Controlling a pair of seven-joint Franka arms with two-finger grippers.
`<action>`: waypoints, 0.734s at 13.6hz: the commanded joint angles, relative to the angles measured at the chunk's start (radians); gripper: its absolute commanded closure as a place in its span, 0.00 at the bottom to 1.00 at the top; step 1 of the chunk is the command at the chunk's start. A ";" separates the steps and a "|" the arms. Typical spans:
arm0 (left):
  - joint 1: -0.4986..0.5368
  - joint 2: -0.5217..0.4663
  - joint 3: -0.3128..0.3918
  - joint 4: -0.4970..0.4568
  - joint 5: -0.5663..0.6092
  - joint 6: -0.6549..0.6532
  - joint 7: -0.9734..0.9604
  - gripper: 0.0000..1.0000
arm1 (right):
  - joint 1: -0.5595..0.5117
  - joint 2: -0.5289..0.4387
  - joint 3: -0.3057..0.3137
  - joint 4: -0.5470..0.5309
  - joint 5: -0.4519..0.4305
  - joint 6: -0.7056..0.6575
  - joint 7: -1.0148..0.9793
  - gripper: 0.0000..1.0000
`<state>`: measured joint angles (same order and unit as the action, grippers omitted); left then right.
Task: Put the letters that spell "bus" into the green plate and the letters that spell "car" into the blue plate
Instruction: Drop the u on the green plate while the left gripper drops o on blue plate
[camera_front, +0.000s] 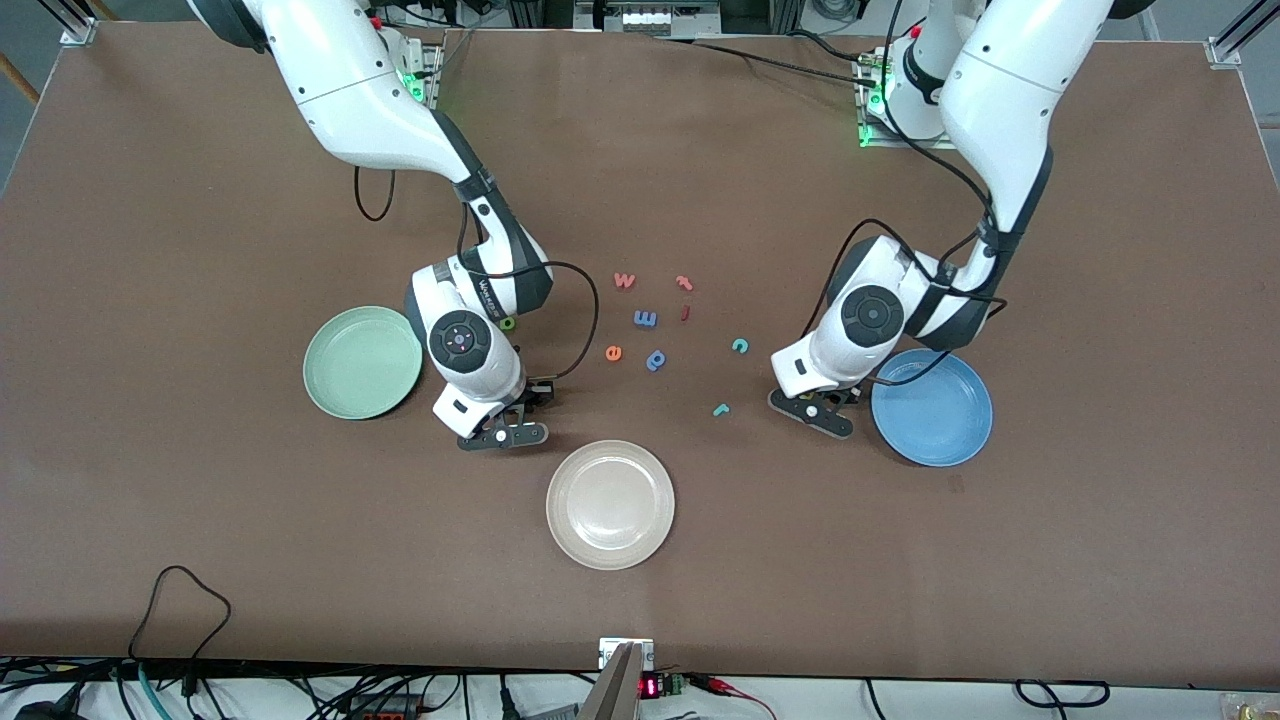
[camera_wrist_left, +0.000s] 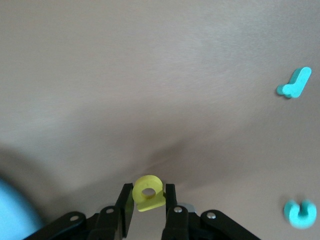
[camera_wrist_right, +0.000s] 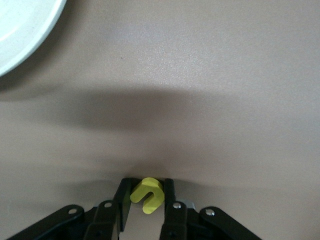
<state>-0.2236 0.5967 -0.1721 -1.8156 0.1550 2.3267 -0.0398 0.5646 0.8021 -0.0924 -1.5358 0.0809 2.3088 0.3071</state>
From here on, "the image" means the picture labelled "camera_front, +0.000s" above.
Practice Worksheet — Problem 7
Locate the blue plate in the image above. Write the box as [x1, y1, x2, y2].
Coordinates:
[870, 348, 994, 468]

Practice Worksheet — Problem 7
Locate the green plate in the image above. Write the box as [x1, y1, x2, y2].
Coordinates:
[303, 306, 424, 421]

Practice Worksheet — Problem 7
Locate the white plate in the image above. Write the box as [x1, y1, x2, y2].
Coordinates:
[546, 440, 676, 571]

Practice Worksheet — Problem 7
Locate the grey electronics box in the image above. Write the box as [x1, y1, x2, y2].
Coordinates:
[575, 0, 721, 36]

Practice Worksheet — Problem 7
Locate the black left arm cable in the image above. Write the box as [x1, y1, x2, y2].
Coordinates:
[805, 0, 1009, 386]

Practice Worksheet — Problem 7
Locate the grey camera stand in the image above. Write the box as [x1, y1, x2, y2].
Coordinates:
[580, 643, 643, 720]

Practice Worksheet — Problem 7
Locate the red wire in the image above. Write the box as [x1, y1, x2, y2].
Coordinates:
[690, 675, 779, 720]

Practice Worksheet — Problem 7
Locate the long black cable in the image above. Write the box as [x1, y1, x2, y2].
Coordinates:
[650, 35, 886, 91]

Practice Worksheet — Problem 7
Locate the thin black cable loop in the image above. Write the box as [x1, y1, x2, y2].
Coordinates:
[128, 565, 233, 666]

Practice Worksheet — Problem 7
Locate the flat black cable loop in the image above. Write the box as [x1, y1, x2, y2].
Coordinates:
[1015, 680, 1111, 707]

